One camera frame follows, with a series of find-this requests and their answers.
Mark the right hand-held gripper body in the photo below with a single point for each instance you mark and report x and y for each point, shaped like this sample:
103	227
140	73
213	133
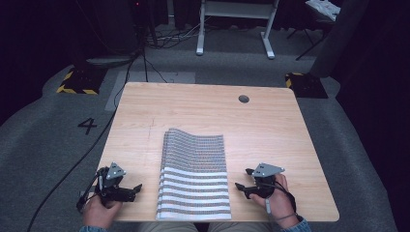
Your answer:
265	185

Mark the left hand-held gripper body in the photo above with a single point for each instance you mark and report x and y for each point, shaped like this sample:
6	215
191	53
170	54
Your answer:
111	191

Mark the grey white striped towel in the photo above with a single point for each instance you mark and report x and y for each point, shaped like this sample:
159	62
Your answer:
193	174

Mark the person's left hand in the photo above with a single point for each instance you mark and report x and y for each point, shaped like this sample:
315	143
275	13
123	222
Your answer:
98	214

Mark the person's right hand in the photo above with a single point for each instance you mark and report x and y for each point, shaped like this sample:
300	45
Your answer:
280	206

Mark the person's left denim sleeve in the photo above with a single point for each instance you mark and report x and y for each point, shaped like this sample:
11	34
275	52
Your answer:
92	229

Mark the person's denim sleeve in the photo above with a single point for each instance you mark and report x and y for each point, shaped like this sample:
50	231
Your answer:
298	225
92	229

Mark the person's right denim sleeve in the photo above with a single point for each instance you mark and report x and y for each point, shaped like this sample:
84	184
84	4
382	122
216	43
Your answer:
298	225

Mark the person's legs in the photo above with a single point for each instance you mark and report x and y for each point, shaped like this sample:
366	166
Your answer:
206	227

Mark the black folding stand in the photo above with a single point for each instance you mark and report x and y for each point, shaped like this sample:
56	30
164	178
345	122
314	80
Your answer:
311	38

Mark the grey curtain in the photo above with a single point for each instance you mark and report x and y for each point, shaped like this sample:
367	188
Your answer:
341	35

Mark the white crumpled cloth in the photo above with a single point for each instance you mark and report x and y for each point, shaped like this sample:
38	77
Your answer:
324	8

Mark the black yellow striped base plate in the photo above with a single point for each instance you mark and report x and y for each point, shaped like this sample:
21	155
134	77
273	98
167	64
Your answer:
306	85
80	83

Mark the white desk frame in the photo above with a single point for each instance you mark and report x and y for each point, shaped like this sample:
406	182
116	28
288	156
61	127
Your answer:
237	9

